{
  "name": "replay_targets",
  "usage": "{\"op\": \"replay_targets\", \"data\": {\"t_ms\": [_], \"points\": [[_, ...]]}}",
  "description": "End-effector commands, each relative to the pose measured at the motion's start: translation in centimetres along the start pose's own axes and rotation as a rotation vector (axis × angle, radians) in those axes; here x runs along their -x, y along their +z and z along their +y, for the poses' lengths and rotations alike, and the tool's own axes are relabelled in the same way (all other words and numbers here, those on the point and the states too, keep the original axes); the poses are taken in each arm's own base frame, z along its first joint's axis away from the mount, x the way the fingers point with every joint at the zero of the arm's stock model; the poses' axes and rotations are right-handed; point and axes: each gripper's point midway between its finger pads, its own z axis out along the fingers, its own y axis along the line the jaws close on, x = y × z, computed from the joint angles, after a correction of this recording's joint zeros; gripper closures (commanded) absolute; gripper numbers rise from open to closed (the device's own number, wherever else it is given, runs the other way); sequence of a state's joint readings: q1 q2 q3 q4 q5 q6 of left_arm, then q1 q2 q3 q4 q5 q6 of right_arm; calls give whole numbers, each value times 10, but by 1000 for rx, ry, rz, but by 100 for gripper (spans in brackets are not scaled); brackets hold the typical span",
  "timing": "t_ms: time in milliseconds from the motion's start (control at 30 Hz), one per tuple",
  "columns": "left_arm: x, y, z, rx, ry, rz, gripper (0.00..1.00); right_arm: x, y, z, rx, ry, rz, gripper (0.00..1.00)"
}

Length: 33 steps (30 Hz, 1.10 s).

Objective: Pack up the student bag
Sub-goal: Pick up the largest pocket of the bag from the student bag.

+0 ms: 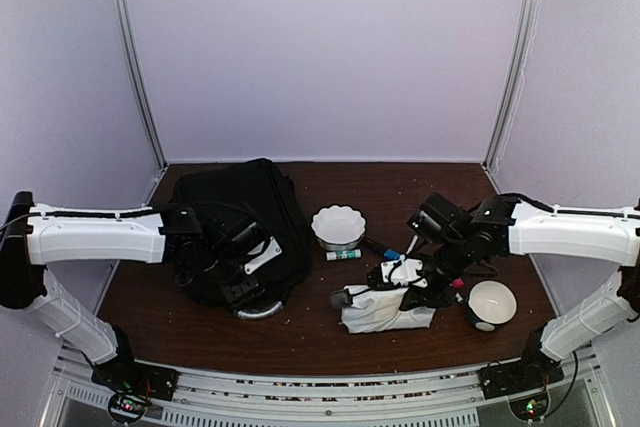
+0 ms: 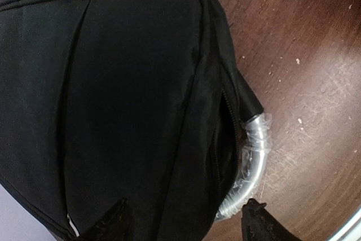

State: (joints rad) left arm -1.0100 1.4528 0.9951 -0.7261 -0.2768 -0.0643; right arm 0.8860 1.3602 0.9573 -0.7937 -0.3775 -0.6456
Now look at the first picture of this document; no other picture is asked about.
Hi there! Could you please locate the black student backpack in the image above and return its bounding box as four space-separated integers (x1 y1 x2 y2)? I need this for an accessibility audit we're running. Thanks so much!
171 159 312 320

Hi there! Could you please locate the left aluminium corner post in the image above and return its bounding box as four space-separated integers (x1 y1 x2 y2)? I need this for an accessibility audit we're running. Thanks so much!
103 0 169 168

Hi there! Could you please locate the pink highlighter marker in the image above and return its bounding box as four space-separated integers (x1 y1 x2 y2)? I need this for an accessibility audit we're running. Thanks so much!
451 278 465 304

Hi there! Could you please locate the right aluminium corner post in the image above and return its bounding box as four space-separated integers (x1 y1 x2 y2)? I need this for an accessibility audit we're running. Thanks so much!
483 0 540 177

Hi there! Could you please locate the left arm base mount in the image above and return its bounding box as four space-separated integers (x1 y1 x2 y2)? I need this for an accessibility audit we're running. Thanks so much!
91 362 179 425

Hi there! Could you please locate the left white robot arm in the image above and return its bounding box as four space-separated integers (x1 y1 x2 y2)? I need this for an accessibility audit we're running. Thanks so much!
1 191 282 391

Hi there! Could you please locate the aluminium corner post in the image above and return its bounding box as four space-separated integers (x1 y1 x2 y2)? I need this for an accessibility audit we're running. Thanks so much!
483 0 540 177
103 0 169 168

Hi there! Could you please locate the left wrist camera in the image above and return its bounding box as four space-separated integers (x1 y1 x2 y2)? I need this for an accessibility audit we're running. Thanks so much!
230 221 283 275

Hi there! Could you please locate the white green glue stick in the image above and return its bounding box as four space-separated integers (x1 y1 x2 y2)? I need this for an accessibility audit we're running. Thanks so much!
325 249 362 262

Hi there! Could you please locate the white fluted ceramic bowl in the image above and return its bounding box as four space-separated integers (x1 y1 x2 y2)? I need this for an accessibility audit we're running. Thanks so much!
311 205 366 252

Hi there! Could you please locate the blue capped white pen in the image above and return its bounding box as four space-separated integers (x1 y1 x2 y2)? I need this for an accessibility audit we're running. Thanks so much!
405 235 419 255

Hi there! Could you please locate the grey cloth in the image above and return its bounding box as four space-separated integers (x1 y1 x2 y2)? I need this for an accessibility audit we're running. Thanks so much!
329 285 436 335

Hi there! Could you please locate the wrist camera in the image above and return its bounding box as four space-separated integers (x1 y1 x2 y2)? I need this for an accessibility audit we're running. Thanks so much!
230 221 283 275
367 258 428 290

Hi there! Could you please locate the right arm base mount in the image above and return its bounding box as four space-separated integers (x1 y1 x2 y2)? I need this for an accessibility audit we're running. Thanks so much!
477 360 565 423

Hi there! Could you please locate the white and dark blue bowl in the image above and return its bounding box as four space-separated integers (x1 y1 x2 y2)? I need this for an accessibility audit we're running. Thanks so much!
465 280 518 332

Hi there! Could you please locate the aluminium front rail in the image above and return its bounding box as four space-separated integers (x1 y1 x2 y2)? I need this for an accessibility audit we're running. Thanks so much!
36 344 622 426

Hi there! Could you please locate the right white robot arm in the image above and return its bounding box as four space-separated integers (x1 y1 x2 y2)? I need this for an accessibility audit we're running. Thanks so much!
400 193 639 389

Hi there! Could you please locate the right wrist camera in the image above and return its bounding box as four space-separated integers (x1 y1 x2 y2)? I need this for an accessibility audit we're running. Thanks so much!
367 258 428 290

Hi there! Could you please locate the blue highlighter marker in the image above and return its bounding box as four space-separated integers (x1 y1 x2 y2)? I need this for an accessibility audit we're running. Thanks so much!
360 237 401 261

